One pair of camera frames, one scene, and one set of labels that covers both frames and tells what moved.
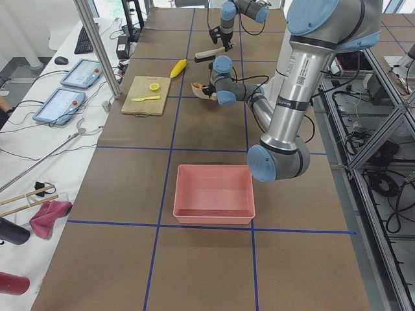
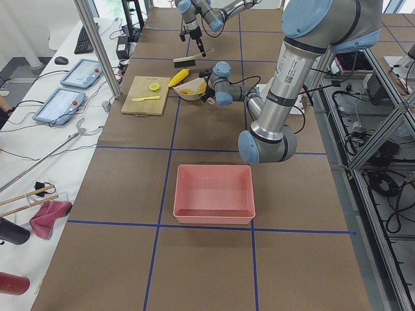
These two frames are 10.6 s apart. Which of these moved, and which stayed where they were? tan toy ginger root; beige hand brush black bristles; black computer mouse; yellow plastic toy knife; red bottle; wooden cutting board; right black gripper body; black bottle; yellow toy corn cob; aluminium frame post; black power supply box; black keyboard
Moved: beige hand brush black bristles; tan toy ginger root; yellow toy corn cob; right black gripper body
Stayed: black computer mouse; black keyboard; black power supply box; aluminium frame post; red bottle; yellow plastic toy knife; wooden cutting board; black bottle
